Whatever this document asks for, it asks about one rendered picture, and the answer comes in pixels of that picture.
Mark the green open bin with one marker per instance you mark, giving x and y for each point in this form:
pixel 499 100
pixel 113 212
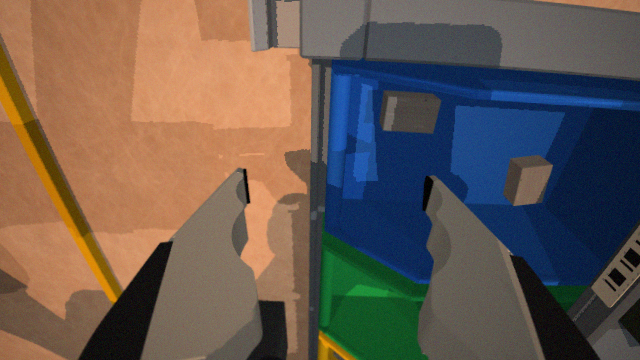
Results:
pixel 370 320

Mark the grey metal shelf rack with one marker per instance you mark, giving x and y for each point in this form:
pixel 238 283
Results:
pixel 525 35

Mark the grey block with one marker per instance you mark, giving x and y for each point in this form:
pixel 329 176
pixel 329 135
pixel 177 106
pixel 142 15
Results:
pixel 337 356
pixel 409 111

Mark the tan block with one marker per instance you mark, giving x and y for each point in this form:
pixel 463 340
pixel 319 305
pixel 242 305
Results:
pixel 527 179

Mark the yellow bar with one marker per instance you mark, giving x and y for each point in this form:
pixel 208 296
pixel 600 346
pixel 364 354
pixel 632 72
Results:
pixel 31 138

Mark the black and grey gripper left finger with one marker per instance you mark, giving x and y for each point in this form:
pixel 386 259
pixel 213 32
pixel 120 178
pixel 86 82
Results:
pixel 194 298

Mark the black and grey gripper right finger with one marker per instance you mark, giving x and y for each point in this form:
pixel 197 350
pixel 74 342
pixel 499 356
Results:
pixel 485 303

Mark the blue bin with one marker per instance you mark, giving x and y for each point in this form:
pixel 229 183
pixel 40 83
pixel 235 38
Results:
pixel 592 199

